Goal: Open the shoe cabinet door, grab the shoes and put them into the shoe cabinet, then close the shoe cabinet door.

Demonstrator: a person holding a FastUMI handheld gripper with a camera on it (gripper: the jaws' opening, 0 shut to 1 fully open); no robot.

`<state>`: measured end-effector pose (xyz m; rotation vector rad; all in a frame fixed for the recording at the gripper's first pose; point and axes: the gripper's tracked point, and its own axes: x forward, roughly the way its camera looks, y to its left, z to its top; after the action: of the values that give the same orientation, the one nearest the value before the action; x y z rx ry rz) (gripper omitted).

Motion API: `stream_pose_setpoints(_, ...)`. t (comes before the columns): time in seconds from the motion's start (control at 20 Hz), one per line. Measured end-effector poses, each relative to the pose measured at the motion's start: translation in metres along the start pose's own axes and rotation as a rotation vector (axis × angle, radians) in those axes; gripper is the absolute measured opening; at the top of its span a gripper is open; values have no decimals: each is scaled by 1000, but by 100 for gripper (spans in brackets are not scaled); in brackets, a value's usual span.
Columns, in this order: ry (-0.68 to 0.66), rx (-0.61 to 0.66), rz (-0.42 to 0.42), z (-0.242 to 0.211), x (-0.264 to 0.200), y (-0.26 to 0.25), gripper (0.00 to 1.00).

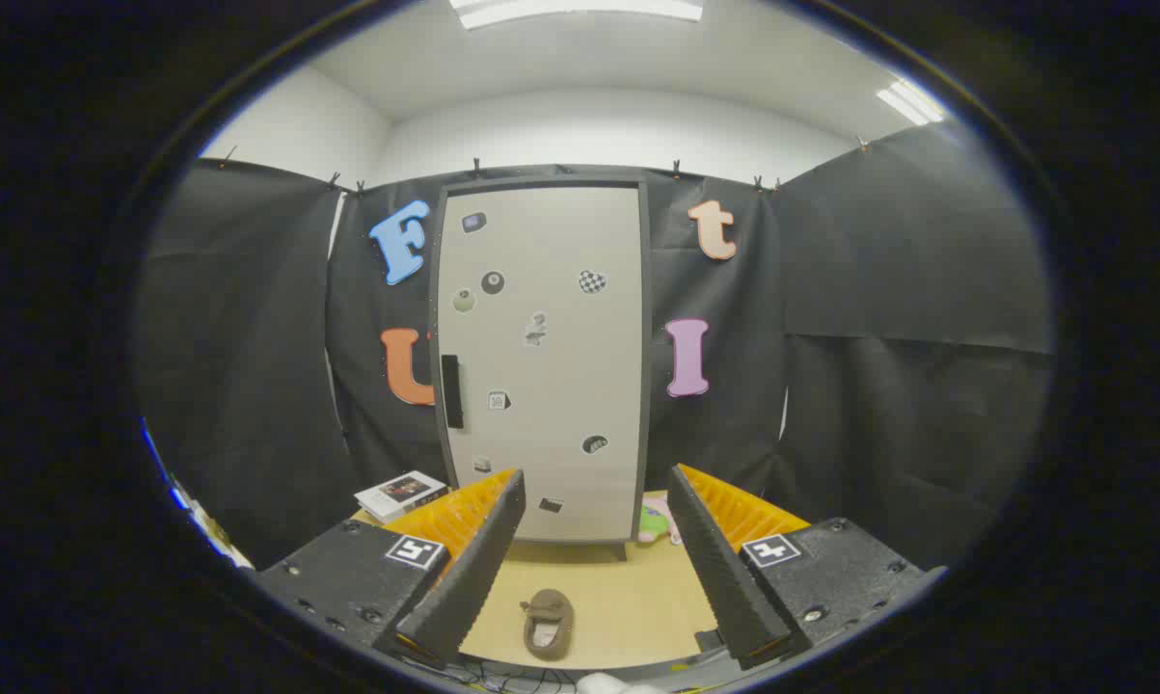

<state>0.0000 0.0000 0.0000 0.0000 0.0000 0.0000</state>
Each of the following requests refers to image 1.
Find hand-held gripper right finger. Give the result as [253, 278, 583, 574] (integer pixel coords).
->
[666, 463, 947, 671]

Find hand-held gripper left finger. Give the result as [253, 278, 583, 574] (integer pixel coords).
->
[252, 468, 527, 671]

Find brown fuzzy slipper shoe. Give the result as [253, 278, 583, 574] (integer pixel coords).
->
[520, 589, 576, 662]

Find black door handle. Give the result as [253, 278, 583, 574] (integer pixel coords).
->
[441, 355, 465, 430]

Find grey shoe cabinet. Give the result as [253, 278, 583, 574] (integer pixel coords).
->
[428, 173, 653, 562]

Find pink and green plush toy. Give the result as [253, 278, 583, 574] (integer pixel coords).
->
[637, 496, 685, 547]

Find colourful printed papers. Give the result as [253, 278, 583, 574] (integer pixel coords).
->
[144, 424, 253, 570]

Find small ceiling light panel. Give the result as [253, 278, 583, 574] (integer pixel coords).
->
[877, 79, 945, 126]

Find long ceiling light panel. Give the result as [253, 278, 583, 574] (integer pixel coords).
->
[449, 0, 706, 30]

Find thin cables bundle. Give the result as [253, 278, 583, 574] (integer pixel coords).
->
[435, 660, 580, 693]

